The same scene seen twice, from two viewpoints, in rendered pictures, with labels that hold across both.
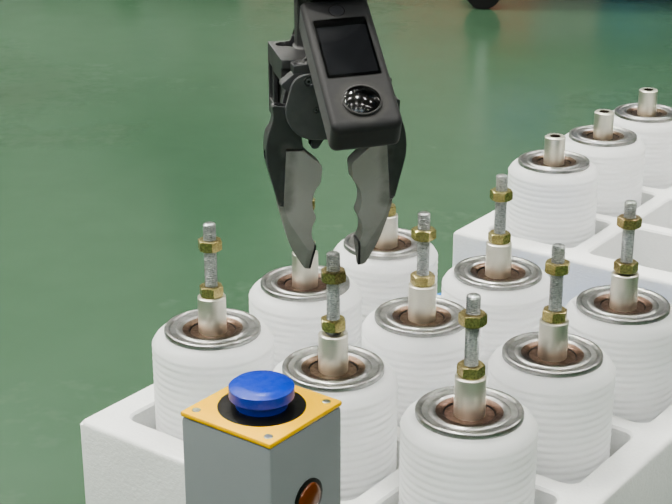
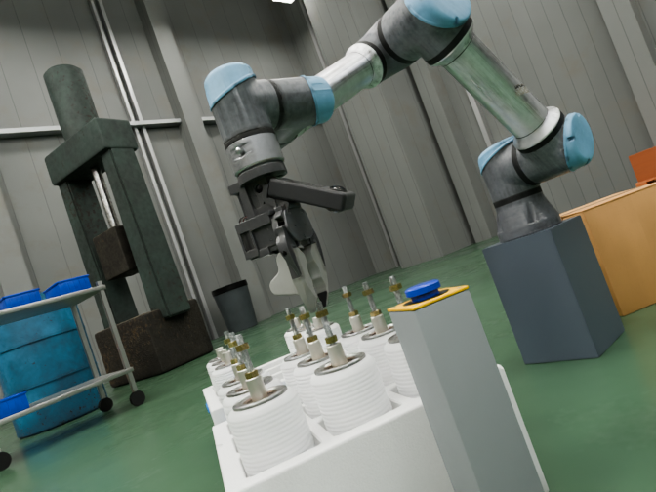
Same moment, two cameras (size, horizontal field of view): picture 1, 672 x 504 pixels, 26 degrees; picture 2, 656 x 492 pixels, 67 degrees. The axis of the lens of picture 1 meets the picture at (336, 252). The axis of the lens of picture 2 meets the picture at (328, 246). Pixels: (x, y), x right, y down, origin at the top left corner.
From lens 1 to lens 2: 83 cm
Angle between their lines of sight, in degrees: 58
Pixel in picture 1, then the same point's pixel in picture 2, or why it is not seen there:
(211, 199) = not seen: outside the picture
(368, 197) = (320, 267)
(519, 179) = (226, 372)
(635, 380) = not seen: hidden behind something
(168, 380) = (269, 426)
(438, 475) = not seen: hidden behind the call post
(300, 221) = (308, 283)
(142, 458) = (287, 478)
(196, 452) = (430, 325)
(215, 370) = (291, 401)
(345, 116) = (342, 191)
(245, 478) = (463, 316)
